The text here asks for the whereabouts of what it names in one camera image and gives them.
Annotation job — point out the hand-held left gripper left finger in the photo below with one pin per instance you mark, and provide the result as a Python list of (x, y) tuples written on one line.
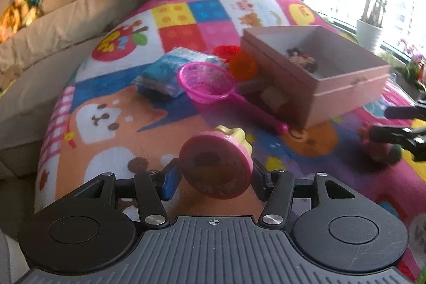
[(171, 180)]

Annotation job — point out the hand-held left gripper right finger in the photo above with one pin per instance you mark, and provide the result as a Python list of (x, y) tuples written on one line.
[(260, 182)]

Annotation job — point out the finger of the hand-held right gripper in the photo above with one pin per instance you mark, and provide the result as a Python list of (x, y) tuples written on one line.
[(389, 135), (404, 112)]

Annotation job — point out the pink and green toy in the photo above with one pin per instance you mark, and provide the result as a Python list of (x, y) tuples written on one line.
[(379, 151)]

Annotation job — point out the pink toy cupcake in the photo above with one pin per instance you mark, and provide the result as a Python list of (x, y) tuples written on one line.
[(216, 164)]

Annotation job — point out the pink cardboard box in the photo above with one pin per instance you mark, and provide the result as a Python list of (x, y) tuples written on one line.
[(332, 91)]

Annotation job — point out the pink toy strainer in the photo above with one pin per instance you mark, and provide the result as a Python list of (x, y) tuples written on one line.
[(204, 81)]

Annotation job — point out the blue tissue packet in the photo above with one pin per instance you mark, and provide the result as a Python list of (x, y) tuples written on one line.
[(166, 71)]

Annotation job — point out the pink flowering plant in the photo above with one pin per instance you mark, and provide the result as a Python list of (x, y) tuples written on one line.
[(414, 52)]

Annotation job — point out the colourful printed mat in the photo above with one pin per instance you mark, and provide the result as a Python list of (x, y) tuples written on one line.
[(113, 137)]

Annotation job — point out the beige toy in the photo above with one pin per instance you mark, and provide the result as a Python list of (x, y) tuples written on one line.
[(273, 99)]

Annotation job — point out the white plant pot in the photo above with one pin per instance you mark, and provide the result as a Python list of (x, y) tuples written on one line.
[(368, 35)]

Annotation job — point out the small toy figurine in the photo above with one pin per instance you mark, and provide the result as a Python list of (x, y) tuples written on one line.
[(301, 59)]

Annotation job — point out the orange toy bowl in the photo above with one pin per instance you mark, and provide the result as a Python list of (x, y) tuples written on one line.
[(243, 66)]

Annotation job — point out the red toy bowl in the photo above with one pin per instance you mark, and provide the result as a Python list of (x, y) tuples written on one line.
[(226, 52)]

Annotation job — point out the beige sofa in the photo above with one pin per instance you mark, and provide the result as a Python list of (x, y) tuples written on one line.
[(43, 47)]

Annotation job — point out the orange plush toy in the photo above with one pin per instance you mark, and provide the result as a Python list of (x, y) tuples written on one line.
[(10, 21)]

